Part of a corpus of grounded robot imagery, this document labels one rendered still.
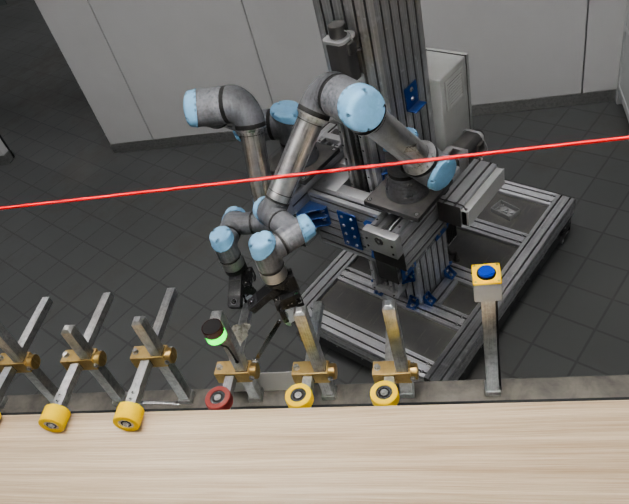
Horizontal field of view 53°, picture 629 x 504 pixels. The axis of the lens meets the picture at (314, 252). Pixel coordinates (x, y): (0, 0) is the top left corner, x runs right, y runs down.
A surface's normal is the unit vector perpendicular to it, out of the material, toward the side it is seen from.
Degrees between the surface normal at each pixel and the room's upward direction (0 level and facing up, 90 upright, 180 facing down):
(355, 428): 0
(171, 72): 90
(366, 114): 84
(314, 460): 0
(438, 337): 0
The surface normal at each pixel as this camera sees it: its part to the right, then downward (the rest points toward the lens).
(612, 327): -0.22, -0.71
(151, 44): -0.15, 0.70
